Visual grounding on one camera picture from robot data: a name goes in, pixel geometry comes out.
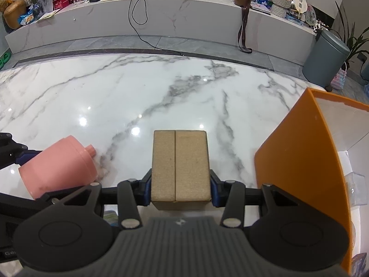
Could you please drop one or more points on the red gift box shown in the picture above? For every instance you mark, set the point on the red gift box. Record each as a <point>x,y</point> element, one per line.
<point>59,4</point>

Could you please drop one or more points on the brown cardboard box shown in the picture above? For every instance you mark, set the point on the brown cardboard box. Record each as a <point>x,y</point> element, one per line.
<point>180,176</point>

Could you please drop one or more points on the woven pink basket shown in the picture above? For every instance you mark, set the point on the woven pink basket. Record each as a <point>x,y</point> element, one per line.
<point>338,81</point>

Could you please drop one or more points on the clear acrylic cube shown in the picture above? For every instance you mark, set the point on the clear acrylic cube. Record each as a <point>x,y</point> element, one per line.
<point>357,190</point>

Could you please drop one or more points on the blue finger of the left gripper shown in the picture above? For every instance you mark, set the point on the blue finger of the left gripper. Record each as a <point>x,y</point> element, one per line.
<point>26,156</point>

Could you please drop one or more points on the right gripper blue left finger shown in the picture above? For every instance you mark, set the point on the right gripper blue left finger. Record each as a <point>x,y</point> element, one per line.
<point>144,190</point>

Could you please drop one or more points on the round paper fan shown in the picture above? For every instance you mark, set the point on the round paper fan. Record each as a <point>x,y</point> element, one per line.
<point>301,6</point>

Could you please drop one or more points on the grey woven pots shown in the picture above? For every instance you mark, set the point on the grey woven pots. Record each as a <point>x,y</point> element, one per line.
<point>279,7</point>

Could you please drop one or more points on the brown leather bag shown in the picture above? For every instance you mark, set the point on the brown leather bag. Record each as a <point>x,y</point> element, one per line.
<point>245,6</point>

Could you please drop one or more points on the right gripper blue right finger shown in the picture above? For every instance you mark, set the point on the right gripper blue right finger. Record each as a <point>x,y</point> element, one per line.
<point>217,193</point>

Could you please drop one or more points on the orange storage box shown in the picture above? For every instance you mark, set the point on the orange storage box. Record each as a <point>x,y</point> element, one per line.
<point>305,223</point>

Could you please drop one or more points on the pink pump bottle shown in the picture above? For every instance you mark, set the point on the pink pump bottle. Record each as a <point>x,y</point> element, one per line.
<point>65,164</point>

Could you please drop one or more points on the golden vase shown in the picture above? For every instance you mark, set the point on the golden vase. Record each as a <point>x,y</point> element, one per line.
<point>12,10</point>

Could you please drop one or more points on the grey pedal trash bin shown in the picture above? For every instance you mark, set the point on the grey pedal trash bin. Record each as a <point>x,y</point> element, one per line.
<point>325,59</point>

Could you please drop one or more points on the tall green plant right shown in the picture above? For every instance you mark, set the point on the tall green plant right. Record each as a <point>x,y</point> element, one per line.
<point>347,33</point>

